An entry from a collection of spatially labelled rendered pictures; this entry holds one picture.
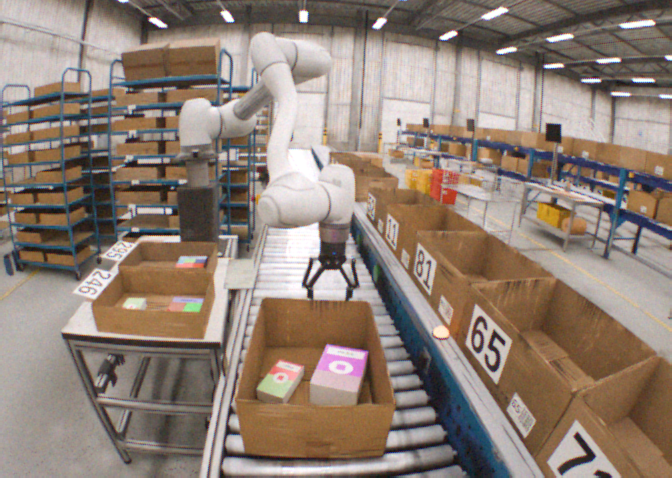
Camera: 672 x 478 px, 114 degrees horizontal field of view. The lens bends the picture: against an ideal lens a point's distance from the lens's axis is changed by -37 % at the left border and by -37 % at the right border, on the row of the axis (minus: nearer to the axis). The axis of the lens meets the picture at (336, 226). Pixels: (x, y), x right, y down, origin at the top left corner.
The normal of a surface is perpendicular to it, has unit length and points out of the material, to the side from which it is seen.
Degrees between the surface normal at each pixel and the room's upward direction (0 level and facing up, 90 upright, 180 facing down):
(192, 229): 90
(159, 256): 89
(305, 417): 90
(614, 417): 89
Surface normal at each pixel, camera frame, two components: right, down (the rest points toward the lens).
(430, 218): 0.11, 0.29
